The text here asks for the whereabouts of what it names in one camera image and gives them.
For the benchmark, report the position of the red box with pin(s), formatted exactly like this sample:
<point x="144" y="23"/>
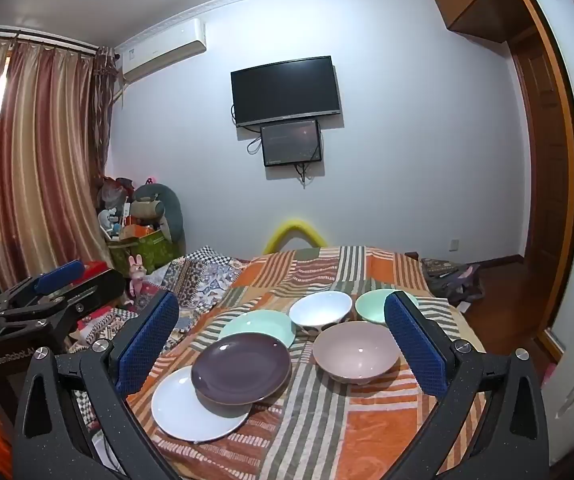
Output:
<point x="98" y="266"/>

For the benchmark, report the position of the pink bowl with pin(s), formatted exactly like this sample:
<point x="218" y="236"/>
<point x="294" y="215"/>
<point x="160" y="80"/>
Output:
<point x="354" y="350"/>

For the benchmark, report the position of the patterned curtain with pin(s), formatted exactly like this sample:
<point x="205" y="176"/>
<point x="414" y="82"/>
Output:
<point x="103" y="110"/>

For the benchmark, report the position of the striped orange blanket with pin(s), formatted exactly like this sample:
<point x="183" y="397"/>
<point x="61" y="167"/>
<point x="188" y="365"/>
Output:
<point x="327" y="430"/>

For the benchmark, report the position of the white bowl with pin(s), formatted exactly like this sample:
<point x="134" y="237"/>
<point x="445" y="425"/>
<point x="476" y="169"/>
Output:
<point x="319" y="307"/>

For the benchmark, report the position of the white plate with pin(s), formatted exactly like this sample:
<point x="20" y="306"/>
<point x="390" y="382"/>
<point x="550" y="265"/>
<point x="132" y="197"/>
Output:
<point x="182" y="410"/>

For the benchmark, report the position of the grey plush toy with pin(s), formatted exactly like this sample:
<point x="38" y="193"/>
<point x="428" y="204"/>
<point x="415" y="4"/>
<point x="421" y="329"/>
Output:
<point x="164" y="210"/>

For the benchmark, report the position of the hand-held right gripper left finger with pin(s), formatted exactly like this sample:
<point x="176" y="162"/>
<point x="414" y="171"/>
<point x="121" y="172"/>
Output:
<point x="147" y="347"/>

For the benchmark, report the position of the small black monitor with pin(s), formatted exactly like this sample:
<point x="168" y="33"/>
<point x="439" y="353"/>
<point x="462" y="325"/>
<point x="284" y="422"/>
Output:
<point x="291" y="142"/>

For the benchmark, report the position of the white air conditioner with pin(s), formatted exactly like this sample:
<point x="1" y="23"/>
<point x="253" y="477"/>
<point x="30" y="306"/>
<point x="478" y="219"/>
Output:
<point x="162" y="50"/>

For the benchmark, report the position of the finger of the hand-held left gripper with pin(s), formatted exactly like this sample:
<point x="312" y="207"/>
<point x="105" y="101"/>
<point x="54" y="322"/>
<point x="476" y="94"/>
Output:
<point x="57" y="274"/>
<point x="92" y="295"/>

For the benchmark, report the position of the mint green plate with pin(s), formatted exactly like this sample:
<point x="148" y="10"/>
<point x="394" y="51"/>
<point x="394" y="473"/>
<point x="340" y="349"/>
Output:
<point x="257" y="322"/>

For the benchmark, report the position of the black wall television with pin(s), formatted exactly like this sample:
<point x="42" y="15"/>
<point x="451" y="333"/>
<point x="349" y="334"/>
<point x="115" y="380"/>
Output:
<point x="287" y="90"/>

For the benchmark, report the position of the patchwork patterned blanket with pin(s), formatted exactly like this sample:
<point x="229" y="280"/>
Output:
<point x="202" y="280"/>

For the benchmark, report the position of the pink bunny toy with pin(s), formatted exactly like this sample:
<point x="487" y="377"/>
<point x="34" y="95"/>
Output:
<point x="137" y="275"/>

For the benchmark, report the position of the green bowl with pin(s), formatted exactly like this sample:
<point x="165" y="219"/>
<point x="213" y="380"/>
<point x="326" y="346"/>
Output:
<point x="369" y="305"/>

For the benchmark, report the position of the dark bag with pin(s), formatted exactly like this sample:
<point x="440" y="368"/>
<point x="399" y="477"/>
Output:
<point x="452" y="280"/>

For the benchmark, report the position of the striped curtain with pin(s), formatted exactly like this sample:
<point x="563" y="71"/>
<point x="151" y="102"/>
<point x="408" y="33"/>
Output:
<point x="32" y="160"/>

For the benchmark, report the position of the purple plate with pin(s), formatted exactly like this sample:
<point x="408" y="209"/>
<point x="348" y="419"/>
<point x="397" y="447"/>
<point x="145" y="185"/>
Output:
<point x="242" y="367"/>

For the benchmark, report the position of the wooden door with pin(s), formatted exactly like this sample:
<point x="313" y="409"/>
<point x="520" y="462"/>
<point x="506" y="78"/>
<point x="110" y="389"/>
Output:
<point x="547" y="160"/>

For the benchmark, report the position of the yellow foam tube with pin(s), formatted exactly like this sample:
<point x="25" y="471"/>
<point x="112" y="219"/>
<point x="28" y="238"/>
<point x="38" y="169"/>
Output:
<point x="294" y="225"/>

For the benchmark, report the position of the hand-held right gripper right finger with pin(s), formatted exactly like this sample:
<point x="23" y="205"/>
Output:
<point x="414" y="347"/>

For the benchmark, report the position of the green box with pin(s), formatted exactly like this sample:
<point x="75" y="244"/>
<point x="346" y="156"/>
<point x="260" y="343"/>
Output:
<point x="147" y="250"/>

